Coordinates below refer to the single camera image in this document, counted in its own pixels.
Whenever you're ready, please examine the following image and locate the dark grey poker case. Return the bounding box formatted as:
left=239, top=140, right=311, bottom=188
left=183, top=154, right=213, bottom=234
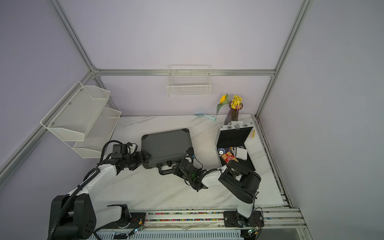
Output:
left=141, top=128, right=194, bottom=175

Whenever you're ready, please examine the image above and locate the silver aluminium poker case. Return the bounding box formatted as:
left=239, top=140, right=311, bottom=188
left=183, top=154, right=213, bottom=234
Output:
left=216, top=121, right=255, bottom=171

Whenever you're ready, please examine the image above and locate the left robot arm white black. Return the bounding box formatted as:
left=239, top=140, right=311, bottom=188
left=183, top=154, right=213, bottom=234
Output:
left=48, top=140, right=151, bottom=240

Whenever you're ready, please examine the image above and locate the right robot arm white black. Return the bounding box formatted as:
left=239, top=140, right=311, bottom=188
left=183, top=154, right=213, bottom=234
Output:
left=172, top=157, right=262, bottom=226

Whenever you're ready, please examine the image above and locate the blue dealer chip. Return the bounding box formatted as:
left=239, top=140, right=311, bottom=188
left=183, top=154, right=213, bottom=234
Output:
left=218, top=148, right=227, bottom=156

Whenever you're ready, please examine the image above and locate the red playing card box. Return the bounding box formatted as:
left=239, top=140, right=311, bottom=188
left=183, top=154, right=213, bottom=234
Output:
left=221, top=152, right=238, bottom=164

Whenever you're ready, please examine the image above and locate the white card deck box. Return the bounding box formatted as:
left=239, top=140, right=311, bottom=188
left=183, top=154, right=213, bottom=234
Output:
left=234, top=147, right=248, bottom=161

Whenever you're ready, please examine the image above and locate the light blue plastic tool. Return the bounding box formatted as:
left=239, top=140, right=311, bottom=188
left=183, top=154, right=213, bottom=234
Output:
left=195, top=113, right=217, bottom=121

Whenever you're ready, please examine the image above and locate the white mesh two-tier shelf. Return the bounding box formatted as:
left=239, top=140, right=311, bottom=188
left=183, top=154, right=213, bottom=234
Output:
left=41, top=82, right=121, bottom=159

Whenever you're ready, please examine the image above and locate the purple glass vase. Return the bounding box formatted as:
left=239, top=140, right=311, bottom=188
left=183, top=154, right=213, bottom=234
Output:
left=224, top=102, right=240, bottom=125

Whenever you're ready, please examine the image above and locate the yellow sunflower with leaf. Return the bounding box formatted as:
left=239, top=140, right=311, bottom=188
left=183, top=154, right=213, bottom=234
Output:
left=216, top=94, right=229, bottom=115

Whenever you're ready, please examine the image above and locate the yellow flower bunch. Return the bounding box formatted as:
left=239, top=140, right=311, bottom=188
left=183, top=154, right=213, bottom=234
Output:
left=230, top=95, right=243, bottom=110

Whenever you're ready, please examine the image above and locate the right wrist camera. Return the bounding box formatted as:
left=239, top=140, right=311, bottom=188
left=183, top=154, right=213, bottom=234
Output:
left=186, top=153, right=195, bottom=162

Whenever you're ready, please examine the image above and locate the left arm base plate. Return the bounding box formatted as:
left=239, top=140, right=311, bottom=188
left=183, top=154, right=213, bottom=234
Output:
left=104, top=212, right=147, bottom=229

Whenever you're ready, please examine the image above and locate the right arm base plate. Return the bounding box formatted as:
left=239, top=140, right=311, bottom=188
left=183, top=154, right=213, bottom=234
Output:
left=223, top=211, right=264, bottom=228

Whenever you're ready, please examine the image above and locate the white wire wall basket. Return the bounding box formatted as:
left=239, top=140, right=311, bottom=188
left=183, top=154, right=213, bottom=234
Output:
left=166, top=65, right=211, bottom=97

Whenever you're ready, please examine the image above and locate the aluminium frame rail structure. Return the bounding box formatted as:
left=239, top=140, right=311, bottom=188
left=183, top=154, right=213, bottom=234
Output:
left=1, top=1, right=313, bottom=187

